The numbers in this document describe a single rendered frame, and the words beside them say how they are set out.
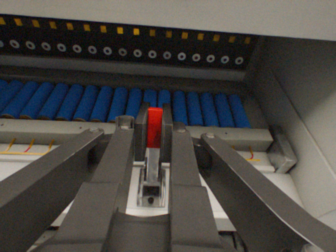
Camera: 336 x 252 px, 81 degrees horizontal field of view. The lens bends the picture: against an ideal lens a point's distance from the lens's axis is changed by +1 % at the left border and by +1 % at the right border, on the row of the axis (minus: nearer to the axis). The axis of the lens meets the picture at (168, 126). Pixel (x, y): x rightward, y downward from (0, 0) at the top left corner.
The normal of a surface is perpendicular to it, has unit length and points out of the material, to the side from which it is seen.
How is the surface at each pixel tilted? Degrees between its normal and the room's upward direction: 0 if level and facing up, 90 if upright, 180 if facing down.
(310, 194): 90
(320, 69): 90
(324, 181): 90
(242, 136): 21
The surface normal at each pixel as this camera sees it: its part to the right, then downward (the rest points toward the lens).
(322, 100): -1.00, -0.06
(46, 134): 0.01, 0.75
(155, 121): 0.04, 0.29
